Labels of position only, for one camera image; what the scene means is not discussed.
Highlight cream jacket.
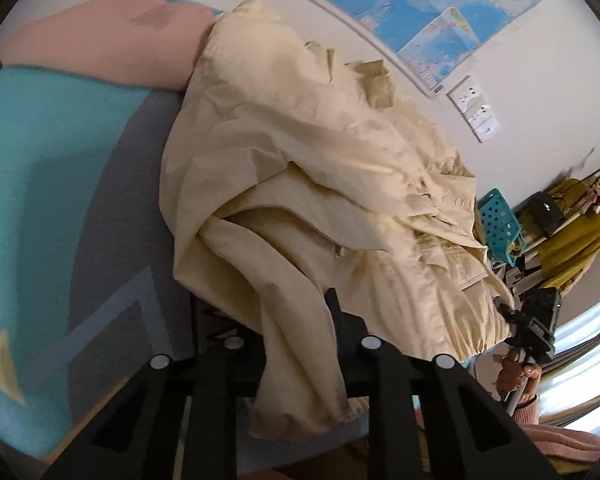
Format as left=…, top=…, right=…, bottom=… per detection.
left=158, top=0, right=516, bottom=443

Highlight colourful wall map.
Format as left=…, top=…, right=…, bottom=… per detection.
left=225, top=0, right=557, bottom=97

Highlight blue plastic basket rack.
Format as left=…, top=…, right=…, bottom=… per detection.
left=472, top=188, right=526, bottom=266

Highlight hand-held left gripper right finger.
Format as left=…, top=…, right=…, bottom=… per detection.
left=324, top=287, right=558, bottom=480

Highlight person's right hand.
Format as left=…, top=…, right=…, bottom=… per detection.
left=495, top=347, right=543, bottom=401

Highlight black handbag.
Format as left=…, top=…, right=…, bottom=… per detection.
left=517, top=191, right=566, bottom=237

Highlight white wall socket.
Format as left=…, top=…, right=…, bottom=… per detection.
left=447, top=75, right=483, bottom=111
left=462, top=100, right=493, bottom=128

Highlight teal grey printed bedsheet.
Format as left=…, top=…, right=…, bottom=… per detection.
left=0, top=0, right=371, bottom=461

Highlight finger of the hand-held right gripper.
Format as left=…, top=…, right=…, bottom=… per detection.
left=495, top=302, right=521, bottom=333

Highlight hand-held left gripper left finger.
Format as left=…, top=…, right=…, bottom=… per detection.
left=42, top=292, right=266, bottom=480

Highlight white curtain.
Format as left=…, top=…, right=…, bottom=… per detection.
left=532, top=305, right=600, bottom=433

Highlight mustard hanging garment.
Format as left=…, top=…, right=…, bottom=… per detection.
left=510, top=177, right=600, bottom=288

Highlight person's right forearm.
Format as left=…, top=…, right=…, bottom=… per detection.
left=507, top=392, right=600, bottom=480

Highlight red white hanging ornament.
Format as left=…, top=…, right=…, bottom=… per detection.
left=580, top=180, right=600, bottom=217

